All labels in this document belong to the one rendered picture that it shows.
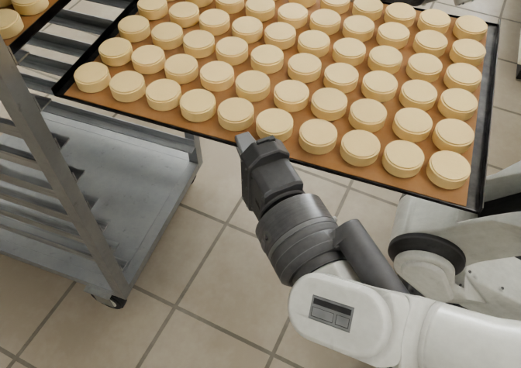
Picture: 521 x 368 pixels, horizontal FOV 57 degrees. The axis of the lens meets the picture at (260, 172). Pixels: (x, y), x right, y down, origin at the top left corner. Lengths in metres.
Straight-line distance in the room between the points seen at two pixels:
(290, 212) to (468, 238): 0.48
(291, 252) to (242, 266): 0.93
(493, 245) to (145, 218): 0.88
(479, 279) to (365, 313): 0.63
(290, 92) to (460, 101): 0.24
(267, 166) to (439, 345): 0.26
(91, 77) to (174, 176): 0.75
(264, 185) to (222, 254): 0.92
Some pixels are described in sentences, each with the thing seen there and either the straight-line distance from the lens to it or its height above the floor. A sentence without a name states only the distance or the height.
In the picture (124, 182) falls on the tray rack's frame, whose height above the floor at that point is 0.15.
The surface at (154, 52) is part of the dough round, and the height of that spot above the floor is 0.82.
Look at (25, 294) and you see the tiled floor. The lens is 1.55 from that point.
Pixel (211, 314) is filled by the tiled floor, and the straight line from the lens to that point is 1.38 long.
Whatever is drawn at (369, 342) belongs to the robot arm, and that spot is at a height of 0.86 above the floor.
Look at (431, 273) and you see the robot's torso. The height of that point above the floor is 0.47.
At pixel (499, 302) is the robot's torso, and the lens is 1.12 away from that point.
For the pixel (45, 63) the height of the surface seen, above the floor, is 0.42.
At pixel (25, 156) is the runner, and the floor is 0.59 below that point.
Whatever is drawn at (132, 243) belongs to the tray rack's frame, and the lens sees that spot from 1.35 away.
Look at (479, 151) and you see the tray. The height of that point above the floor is 0.80.
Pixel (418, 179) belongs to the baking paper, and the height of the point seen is 0.80.
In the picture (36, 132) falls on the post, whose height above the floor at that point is 0.75.
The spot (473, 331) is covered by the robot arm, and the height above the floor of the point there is 0.89.
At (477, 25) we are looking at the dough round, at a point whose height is 0.82.
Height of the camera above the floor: 1.28
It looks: 52 degrees down
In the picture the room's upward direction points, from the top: straight up
